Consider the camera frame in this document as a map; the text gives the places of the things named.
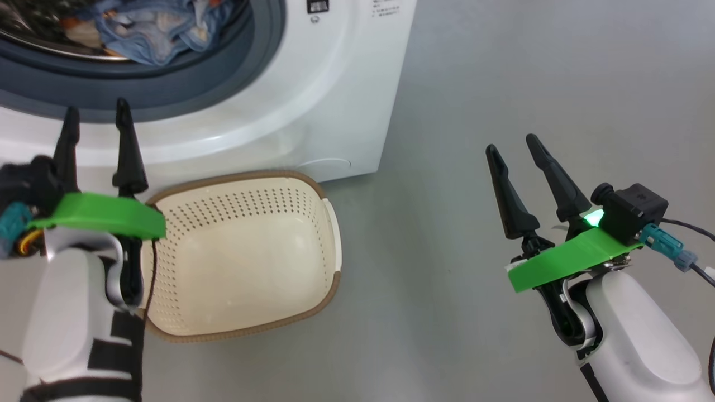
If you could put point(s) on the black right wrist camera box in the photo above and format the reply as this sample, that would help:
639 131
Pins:
634 212

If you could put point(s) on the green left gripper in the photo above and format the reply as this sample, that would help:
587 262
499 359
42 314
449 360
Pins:
100 215

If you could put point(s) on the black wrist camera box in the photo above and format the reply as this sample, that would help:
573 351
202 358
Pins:
31 181
634 212

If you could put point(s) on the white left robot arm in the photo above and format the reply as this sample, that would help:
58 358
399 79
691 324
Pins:
61 312

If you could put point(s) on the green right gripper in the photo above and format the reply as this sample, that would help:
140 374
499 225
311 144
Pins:
570 259

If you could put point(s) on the cream perforated laundry basket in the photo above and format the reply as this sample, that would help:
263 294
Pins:
246 262

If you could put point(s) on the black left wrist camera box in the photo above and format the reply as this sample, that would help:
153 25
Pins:
31 181

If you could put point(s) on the blue cartoon print garment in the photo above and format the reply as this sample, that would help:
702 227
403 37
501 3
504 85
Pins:
145 42

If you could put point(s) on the white front-load washing machine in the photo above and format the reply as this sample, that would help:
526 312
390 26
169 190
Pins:
313 111

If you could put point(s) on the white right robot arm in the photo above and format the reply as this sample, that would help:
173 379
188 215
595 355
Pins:
637 335

